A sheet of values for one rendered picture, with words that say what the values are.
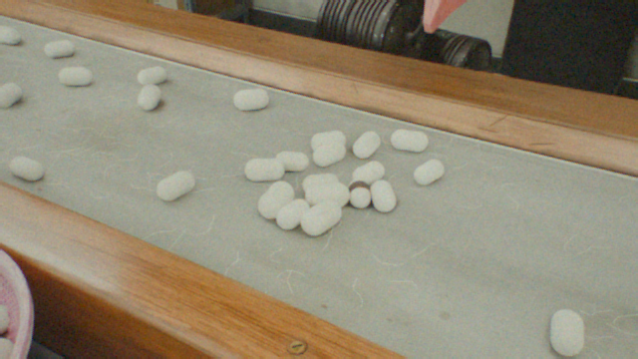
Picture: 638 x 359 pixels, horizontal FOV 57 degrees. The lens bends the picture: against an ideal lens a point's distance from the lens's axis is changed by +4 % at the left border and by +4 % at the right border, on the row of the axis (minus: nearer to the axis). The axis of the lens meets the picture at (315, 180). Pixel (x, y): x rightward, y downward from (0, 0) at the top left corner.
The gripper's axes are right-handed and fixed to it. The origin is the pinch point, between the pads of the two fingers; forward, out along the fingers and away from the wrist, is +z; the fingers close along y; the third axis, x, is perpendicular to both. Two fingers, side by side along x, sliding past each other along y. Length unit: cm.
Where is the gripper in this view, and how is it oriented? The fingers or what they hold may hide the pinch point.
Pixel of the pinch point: (431, 20)
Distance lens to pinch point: 52.4
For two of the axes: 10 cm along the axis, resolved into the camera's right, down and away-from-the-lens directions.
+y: 8.6, 2.7, -4.3
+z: -3.8, 9.0, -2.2
